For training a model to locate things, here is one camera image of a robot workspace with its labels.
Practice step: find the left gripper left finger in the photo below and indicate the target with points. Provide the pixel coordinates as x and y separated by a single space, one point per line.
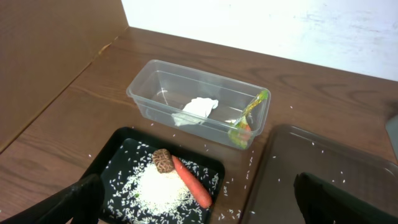
78 203

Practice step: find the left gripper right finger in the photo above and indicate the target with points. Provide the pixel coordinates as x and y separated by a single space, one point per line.
321 202

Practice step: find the white rice pile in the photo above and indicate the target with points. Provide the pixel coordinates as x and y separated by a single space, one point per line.
158 189

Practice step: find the brown food scrap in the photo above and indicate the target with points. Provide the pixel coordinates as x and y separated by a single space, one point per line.
163 161

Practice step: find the yellow green snack wrapper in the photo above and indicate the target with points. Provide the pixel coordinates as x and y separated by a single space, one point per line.
240 132

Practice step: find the orange carrot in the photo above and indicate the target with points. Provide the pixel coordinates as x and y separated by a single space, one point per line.
200 194

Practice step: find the white paper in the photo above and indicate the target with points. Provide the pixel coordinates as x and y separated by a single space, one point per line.
195 112

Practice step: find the brown serving tray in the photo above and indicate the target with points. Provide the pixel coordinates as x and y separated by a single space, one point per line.
291 151

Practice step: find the black plastic tray bin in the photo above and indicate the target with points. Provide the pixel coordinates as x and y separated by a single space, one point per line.
208 171

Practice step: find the clear plastic bin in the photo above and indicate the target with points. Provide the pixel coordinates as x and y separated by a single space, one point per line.
161 89

